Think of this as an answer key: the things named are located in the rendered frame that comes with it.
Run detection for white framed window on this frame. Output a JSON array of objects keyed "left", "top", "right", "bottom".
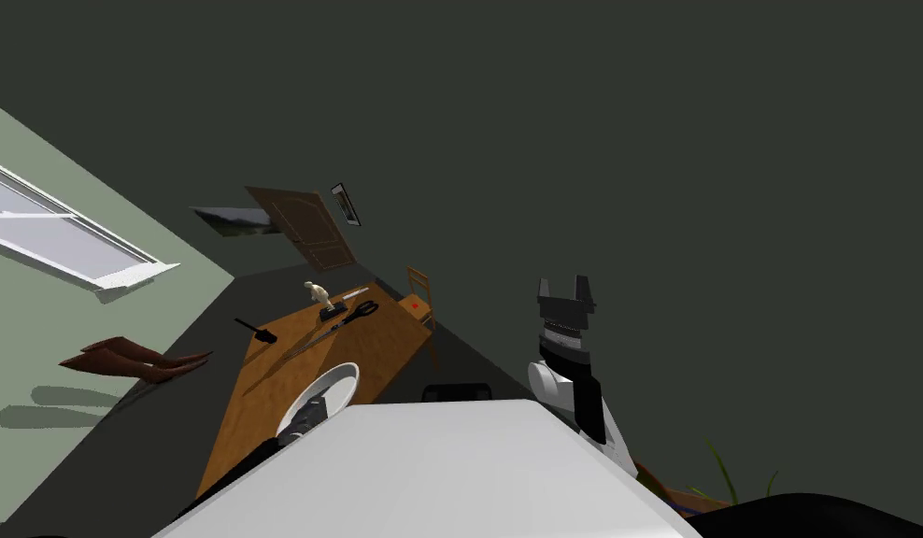
[{"left": 0, "top": 154, "right": 182, "bottom": 292}]

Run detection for landscape wall picture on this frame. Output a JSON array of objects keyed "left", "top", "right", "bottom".
[{"left": 192, "top": 205, "right": 285, "bottom": 238}]

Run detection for black spatula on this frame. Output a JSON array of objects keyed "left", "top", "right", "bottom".
[{"left": 233, "top": 317, "right": 279, "bottom": 346}]

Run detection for white figurine on black base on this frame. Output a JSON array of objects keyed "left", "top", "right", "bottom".
[{"left": 304, "top": 279, "right": 349, "bottom": 323}]

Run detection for white bowl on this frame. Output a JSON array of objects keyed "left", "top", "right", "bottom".
[{"left": 275, "top": 361, "right": 362, "bottom": 439}]

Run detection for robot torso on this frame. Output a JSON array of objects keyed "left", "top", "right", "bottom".
[{"left": 150, "top": 382, "right": 703, "bottom": 538}]

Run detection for black framed wall picture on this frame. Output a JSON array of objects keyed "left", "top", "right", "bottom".
[{"left": 330, "top": 182, "right": 362, "bottom": 228}]

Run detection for brown wooden table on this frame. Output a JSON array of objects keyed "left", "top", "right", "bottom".
[{"left": 195, "top": 281, "right": 437, "bottom": 500}]

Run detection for brown door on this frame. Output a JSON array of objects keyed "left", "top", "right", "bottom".
[{"left": 244, "top": 186, "right": 358, "bottom": 274}]

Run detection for green potted plant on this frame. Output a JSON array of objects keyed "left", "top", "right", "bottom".
[{"left": 632, "top": 439, "right": 781, "bottom": 518}]

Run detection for brown wall shelves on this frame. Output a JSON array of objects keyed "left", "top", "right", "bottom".
[{"left": 57, "top": 335, "right": 215, "bottom": 387}]

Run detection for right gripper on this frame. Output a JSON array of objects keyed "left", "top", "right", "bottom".
[{"left": 536, "top": 274, "right": 598, "bottom": 331}]

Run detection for black scissors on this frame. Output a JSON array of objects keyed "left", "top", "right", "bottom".
[{"left": 288, "top": 299, "right": 380, "bottom": 361}]

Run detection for wooden chair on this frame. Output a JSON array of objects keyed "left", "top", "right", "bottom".
[{"left": 397, "top": 264, "right": 441, "bottom": 332}]

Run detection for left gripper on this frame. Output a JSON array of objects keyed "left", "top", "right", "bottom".
[{"left": 283, "top": 395, "right": 330, "bottom": 446}]

